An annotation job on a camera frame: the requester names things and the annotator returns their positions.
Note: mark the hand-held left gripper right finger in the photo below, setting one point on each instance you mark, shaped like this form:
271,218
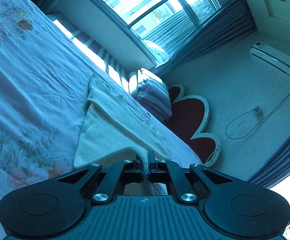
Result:
155,173

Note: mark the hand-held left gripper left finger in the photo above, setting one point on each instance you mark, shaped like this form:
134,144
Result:
137,173

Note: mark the white knit sweater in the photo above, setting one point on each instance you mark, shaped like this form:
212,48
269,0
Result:
109,130

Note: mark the red petal-shaped headboard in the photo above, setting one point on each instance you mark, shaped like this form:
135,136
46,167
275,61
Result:
190,117

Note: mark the folded striped quilt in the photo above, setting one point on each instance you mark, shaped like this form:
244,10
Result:
152,95

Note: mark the white cloth bundle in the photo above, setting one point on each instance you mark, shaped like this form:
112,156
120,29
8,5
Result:
156,51

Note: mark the grey pleated curtain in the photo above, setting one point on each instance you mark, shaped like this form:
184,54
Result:
285,155

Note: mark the striped mattress cover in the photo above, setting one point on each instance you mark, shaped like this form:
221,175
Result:
94,48

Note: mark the floral bed sheet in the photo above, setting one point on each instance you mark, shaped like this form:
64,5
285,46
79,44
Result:
22,80

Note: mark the blue curtain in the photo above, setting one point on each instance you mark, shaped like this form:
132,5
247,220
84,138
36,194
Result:
48,5
210,30

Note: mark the large window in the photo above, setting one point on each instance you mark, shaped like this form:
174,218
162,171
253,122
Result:
145,2

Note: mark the wall socket with plug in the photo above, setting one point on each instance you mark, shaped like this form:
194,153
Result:
258,110

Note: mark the white wall air conditioner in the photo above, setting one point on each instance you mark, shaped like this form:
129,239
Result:
275,60

